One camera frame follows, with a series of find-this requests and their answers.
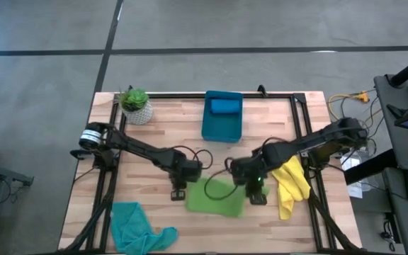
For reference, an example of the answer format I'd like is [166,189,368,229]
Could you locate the yellow floor cable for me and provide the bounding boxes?
[327,90,371,121]

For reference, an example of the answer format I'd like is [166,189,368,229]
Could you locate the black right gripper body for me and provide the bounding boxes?
[230,155,274,195]

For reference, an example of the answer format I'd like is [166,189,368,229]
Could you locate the grey desk with keyboard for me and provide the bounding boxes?
[382,166,408,255]

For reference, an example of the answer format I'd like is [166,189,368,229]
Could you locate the grey desk with laptop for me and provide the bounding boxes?
[373,74,408,171]

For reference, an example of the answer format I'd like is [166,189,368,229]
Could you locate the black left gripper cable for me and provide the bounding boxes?
[174,144,215,170]

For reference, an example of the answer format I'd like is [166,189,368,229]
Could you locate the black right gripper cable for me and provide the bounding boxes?
[203,168,242,202]

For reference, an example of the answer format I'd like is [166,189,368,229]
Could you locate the white box on floor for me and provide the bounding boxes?
[340,154,364,171]

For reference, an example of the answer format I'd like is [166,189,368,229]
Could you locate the black desk beam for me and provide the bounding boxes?
[344,148,398,186]

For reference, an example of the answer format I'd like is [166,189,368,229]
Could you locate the black plug with cable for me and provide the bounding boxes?
[380,220,398,252]

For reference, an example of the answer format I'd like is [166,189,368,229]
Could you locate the teal microfiber towel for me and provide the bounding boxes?
[110,201,179,255]

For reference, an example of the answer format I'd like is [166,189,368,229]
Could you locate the black aluminium table frame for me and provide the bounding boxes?
[53,92,364,255]

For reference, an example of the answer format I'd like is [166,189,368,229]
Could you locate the yellow microfiber towel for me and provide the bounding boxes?
[271,155,312,220]

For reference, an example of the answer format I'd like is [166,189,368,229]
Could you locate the teal plastic bin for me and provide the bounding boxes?
[201,90,244,143]

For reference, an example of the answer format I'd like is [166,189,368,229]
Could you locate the green microfiber towel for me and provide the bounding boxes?
[185,176,271,218]

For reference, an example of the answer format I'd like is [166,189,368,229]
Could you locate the succulent plant in white pot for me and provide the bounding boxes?
[117,86,154,125]

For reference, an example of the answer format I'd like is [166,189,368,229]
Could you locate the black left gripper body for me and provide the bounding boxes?
[166,152,203,191]

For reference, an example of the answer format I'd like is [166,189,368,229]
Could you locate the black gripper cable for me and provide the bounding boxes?
[174,144,215,170]
[203,168,242,202]

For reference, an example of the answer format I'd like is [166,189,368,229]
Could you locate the blue microfiber towel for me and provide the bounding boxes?
[210,98,242,115]

